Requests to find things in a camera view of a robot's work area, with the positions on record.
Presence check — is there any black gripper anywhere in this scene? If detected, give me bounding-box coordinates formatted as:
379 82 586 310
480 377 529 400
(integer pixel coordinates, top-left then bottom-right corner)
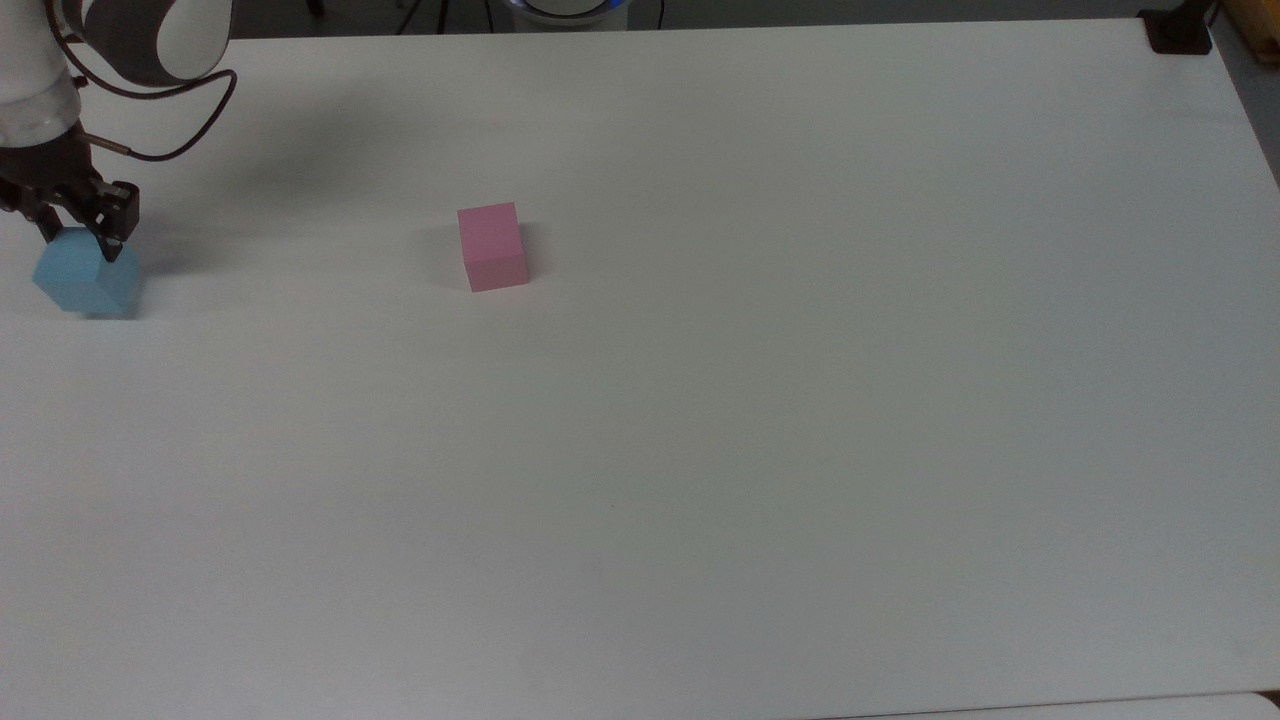
0 128 142 265

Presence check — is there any blue cube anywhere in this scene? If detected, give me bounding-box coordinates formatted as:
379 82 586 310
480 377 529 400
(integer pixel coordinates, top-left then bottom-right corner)
32 227 143 320

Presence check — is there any pink cube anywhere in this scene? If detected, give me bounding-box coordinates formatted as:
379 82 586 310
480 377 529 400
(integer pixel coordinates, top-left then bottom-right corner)
457 202 531 294

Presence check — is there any tan wooden board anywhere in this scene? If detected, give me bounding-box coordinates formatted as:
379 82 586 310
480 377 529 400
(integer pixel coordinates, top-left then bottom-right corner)
1218 0 1280 65

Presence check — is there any dark arm cable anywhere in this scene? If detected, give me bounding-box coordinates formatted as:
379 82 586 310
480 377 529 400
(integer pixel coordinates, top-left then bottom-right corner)
45 0 240 163

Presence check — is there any black clamp camera stand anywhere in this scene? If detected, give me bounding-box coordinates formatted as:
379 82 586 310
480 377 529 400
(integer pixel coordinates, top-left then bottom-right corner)
1139 0 1218 57

